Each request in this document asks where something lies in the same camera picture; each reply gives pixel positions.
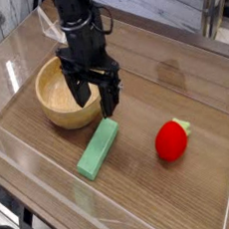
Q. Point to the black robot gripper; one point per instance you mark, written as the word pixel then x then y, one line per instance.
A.
pixel 86 60

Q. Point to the red toy strawberry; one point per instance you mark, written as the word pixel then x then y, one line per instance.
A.
pixel 171 139

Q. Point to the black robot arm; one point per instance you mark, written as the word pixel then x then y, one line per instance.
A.
pixel 73 12

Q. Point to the wooden bowl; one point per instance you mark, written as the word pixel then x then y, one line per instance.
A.
pixel 57 101

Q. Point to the green rectangular block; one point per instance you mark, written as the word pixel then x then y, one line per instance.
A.
pixel 93 157

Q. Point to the metal table leg background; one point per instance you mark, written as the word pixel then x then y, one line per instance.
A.
pixel 211 17

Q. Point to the clear acrylic corner bracket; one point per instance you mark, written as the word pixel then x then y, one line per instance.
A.
pixel 51 29

